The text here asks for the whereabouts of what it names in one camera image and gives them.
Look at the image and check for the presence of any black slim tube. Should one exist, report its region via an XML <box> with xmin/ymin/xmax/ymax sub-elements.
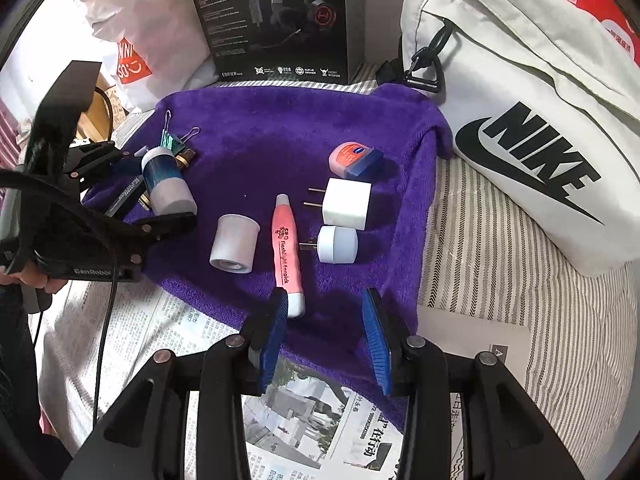
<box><xmin>105</xmin><ymin>176</ymin><xmax>146</xmax><ymax>220</ymax></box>

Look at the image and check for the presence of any pink tube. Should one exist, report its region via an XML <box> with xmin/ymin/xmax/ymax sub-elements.
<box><xmin>271</xmin><ymin>194</ymin><xmax>306</xmax><ymax>318</ymax></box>

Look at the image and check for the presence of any blue white bottle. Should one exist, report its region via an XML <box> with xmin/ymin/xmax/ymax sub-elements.
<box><xmin>140</xmin><ymin>145</ymin><xmax>199</xmax><ymax>217</ymax></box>

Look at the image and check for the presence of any teal binder clip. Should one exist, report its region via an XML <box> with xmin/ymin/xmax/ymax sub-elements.
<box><xmin>160</xmin><ymin>110</ymin><xmax>201</xmax><ymax>155</ymax></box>

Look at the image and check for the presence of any small round white plug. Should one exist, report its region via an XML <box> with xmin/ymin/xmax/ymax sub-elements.
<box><xmin>298</xmin><ymin>226</ymin><xmax>359</xmax><ymax>264</ymax></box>

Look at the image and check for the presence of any small white labelled bottle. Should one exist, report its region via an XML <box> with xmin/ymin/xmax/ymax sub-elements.
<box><xmin>209</xmin><ymin>214</ymin><xmax>260</xmax><ymax>274</ymax></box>

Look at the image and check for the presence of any black gold Grand Reserve lighter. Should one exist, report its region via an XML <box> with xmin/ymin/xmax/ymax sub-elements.
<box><xmin>136</xmin><ymin>146</ymin><xmax>198</xmax><ymax>212</ymax></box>

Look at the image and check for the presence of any white square plug charger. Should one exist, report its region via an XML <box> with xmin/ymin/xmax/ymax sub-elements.
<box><xmin>304</xmin><ymin>178</ymin><xmax>372</xmax><ymax>231</ymax></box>

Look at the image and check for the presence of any pink blue vaseline tin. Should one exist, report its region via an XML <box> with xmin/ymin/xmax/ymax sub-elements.
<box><xmin>329</xmin><ymin>141</ymin><xmax>384</xmax><ymax>182</ymax></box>

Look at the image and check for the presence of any left hand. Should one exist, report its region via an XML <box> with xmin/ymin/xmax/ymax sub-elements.
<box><xmin>0</xmin><ymin>261</ymin><xmax>67</xmax><ymax>294</ymax></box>

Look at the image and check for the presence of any wooden side table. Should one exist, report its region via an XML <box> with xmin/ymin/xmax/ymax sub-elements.
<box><xmin>75</xmin><ymin>74</ymin><xmax>122</xmax><ymax>142</ymax></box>

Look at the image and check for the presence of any newspaper sheet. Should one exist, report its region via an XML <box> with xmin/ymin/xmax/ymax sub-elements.
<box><xmin>29</xmin><ymin>278</ymin><xmax>532</xmax><ymax>480</ymax></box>

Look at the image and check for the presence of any striped mattress cover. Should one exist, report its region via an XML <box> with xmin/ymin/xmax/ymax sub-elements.
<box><xmin>29</xmin><ymin>58</ymin><xmax>640</xmax><ymax>480</ymax></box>

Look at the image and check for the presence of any purple towel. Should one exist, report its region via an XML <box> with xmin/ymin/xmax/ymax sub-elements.
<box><xmin>81</xmin><ymin>81</ymin><xmax>456</xmax><ymax>430</ymax></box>

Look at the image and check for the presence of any white Miniso plastic bag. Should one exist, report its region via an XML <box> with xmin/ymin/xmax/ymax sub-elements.
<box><xmin>78</xmin><ymin>0</ymin><xmax>218</xmax><ymax>110</ymax></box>

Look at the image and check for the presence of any black headset box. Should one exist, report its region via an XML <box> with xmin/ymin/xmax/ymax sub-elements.
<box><xmin>193</xmin><ymin>0</ymin><xmax>364</xmax><ymax>84</ymax></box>

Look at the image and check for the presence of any white Nike waist bag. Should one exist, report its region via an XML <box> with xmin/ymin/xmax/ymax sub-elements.
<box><xmin>401</xmin><ymin>0</ymin><xmax>639</xmax><ymax>276</ymax></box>

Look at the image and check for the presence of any black cable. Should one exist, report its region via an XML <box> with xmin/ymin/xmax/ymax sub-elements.
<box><xmin>0</xmin><ymin>84</ymin><xmax>122</xmax><ymax>430</ymax></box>

